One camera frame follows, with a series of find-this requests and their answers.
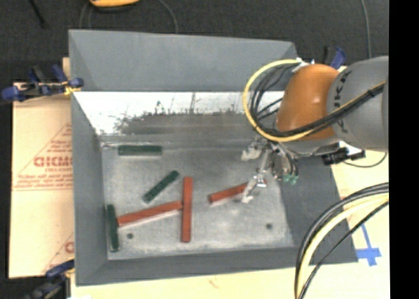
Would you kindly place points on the red-brown block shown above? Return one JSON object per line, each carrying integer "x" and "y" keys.
{"x": 227, "y": 193}
{"x": 149, "y": 212}
{"x": 187, "y": 209}

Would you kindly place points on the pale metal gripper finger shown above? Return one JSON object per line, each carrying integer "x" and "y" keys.
{"x": 248, "y": 195}
{"x": 252, "y": 182}

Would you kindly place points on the black cylinder on white bracket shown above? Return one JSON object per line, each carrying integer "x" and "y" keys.
{"x": 337, "y": 156}

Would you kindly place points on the dark green flat block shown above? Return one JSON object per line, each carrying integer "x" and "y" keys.
{"x": 140, "y": 150}
{"x": 112, "y": 227}
{"x": 161, "y": 186}

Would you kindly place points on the brown cardboard board, red print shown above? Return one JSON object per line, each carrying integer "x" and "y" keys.
{"x": 39, "y": 193}

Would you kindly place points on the grey metal bin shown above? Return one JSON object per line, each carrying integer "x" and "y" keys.
{"x": 163, "y": 68}

